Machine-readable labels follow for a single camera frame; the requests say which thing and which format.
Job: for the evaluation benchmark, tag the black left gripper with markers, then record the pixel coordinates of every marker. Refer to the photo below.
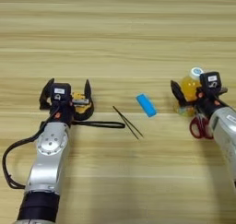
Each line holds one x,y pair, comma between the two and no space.
64,112

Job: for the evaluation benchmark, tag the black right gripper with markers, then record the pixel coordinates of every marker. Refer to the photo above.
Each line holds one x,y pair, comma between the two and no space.
206,103

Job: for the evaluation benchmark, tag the orange juice bottle white cap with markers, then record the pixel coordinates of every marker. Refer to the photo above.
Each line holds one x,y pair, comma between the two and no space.
188,91

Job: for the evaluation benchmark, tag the yellow black tape measure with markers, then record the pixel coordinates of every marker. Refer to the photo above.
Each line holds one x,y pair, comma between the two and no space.
82,109

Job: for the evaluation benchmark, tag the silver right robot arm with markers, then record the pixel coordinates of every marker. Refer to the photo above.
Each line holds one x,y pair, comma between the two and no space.
226,132

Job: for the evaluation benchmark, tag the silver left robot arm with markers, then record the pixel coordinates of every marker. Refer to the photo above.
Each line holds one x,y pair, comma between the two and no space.
49,160

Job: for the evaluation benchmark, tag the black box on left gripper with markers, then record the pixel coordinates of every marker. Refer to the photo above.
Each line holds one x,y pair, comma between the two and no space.
60,91

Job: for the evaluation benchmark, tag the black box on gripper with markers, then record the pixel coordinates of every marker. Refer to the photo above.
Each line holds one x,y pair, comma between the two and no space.
60,91
210,79

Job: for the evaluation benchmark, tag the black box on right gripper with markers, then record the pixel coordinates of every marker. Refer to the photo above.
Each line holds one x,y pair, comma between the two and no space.
210,79

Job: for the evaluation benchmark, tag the blue rectangular eraser block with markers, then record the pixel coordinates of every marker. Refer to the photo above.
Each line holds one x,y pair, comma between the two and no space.
146,105

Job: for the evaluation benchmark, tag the black tweezers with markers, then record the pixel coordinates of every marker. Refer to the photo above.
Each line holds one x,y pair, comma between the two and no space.
127,122

